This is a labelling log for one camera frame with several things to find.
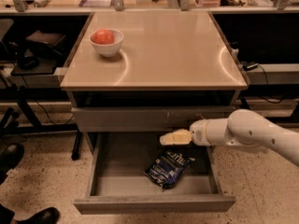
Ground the red apple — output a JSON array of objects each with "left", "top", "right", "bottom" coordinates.
[{"left": 92, "top": 29, "right": 114, "bottom": 45}]

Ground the closed grey top drawer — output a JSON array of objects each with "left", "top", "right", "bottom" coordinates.
[{"left": 72, "top": 106, "right": 235, "bottom": 133}]

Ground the black table leg left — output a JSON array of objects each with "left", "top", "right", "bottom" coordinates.
[{"left": 71, "top": 132, "right": 82, "bottom": 161}]

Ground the small black box with cable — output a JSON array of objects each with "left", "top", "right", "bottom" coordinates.
[{"left": 242, "top": 62, "right": 259, "bottom": 71}]

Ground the blue chip bag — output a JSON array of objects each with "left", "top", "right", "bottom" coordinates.
[{"left": 144, "top": 149, "right": 195, "bottom": 189}]

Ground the white ceramic bowl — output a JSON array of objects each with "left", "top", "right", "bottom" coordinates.
[{"left": 89, "top": 29, "right": 124, "bottom": 57}]

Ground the black device on shelf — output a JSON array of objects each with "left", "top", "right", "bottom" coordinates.
[{"left": 9, "top": 30, "right": 66, "bottom": 76}]

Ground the grey drawer cabinet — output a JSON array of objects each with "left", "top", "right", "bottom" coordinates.
[{"left": 59, "top": 9, "right": 250, "bottom": 154}]

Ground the black shoe left edge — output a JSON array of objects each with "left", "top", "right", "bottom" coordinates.
[{"left": 0, "top": 143, "right": 24, "bottom": 185}]

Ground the black shoe bottom left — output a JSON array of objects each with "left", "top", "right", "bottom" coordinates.
[{"left": 9, "top": 207, "right": 60, "bottom": 224}]

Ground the open grey middle drawer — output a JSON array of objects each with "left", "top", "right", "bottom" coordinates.
[{"left": 74, "top": 133, "right": 235, "bottom": 215}]

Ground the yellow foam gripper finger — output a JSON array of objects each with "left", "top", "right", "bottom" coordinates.
[{"left": 160, "top": 129, "right": 192, "bottom": 146}]

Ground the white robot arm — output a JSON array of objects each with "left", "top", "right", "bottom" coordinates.
[{"left": 160, "top": 109, "right": 299, "bottom": 166}]

